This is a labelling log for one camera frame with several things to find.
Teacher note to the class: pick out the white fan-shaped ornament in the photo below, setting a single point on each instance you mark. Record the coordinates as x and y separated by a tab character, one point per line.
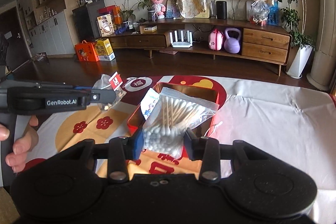
241	7

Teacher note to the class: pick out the yellow carton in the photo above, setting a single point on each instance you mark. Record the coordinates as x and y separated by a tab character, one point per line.
104	49

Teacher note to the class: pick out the purple kettlebell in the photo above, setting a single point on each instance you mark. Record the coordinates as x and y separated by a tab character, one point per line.
232	44

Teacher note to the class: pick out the wooden television cabinet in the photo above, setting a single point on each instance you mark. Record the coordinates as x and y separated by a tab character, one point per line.
265	36

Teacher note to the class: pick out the cream snack box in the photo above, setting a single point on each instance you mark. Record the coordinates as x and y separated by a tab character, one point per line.
105	26

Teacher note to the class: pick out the printed picture card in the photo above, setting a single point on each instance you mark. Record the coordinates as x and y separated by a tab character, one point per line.
172	7

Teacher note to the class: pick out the small cartoon printed packet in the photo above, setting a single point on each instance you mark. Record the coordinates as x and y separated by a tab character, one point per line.
150	106

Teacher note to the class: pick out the white router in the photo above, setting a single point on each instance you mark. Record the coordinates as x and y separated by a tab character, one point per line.
181	43

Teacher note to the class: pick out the clear plastic bag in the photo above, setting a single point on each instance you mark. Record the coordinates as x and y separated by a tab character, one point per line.
260	11

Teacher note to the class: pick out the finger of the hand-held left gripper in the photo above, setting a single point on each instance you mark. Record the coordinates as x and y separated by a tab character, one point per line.
78	87
103	98

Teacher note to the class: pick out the blue plastic bag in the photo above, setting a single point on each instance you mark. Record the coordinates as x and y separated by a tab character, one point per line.
273	14

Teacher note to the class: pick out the white planter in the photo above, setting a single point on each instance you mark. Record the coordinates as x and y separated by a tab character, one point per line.
299	61

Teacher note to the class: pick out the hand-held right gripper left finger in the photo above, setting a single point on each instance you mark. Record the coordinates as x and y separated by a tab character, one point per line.
137	142

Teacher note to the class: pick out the white cupboards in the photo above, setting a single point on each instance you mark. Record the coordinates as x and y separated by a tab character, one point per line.
52	29

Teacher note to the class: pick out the small clear bag red label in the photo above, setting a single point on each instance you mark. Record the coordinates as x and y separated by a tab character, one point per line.
115	81

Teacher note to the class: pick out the red tin box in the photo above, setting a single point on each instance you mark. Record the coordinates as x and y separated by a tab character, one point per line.
189	91

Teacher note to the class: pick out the white and red printed tablecloth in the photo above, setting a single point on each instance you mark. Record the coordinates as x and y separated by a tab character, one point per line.
262	121

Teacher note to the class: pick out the clear bag of cotton swabs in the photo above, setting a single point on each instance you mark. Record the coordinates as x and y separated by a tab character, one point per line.
168	132

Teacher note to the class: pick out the small potted plant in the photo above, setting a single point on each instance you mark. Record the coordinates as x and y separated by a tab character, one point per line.
126	23

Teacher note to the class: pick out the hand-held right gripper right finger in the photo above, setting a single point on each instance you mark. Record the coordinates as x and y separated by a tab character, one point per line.
189	145

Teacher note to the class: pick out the potted orchid plant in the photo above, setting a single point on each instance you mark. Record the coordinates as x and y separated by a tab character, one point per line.
151	15

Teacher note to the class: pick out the pink doll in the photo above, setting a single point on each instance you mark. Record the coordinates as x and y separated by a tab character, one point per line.
157	5

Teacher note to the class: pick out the beige standing air conditioner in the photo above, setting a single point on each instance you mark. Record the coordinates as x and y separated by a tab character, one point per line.
325	56

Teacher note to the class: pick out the red gift box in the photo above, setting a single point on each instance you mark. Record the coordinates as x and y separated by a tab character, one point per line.
109	10

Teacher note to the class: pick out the black cylinder speaker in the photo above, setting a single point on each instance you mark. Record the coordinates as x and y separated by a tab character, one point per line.
221	10

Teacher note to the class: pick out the dark wooden door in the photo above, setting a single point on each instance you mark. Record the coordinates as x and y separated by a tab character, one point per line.
13	40

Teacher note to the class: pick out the orange gift box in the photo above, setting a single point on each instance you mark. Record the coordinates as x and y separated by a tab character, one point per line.
86	52

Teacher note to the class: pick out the small pink suitcase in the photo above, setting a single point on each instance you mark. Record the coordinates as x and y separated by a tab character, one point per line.
216	40

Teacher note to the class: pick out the person's left hand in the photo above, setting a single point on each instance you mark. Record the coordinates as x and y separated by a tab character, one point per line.
29	142

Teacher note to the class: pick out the black cabinet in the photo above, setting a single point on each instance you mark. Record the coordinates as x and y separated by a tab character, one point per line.
84	22

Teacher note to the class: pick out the small beige box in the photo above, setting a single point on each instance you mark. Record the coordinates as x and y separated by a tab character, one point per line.
147	29

